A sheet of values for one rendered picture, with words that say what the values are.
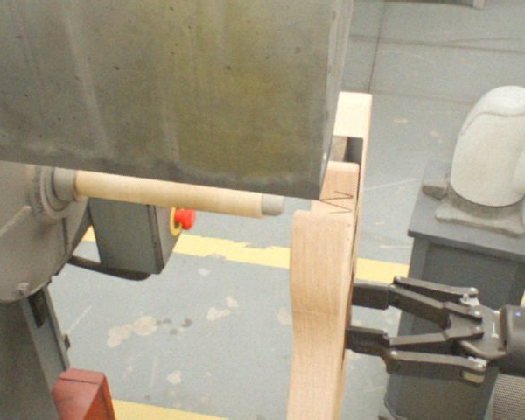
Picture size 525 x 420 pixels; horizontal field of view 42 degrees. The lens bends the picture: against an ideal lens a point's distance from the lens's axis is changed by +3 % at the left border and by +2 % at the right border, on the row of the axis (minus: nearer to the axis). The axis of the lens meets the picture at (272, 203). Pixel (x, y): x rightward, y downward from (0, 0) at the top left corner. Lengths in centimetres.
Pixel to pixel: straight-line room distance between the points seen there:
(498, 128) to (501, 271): 32
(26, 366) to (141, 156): 69
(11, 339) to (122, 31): 70
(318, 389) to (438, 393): 120
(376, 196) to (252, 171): 227
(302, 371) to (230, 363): 142
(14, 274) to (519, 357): 51
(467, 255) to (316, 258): 97
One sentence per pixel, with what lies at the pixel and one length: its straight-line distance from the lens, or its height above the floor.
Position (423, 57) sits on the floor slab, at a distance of 372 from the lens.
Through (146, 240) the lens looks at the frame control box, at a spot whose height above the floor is 99.
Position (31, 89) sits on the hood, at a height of 144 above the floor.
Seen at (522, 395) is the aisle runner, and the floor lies 0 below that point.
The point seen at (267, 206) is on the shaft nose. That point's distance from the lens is 62.
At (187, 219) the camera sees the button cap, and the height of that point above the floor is 98.
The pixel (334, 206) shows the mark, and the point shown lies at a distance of 67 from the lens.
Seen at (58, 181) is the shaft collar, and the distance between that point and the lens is 67.
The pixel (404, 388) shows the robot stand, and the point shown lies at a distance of 187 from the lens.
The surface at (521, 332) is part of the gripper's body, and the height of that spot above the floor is 109.
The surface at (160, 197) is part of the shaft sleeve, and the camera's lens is 64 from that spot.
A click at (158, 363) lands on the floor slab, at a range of 210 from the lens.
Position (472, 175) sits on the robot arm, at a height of 82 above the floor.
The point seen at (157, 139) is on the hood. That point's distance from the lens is 42.
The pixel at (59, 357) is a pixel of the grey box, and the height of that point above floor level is 70.
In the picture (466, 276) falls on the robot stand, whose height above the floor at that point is 59.
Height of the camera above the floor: 165
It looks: 39 degrees down
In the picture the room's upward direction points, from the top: straight up
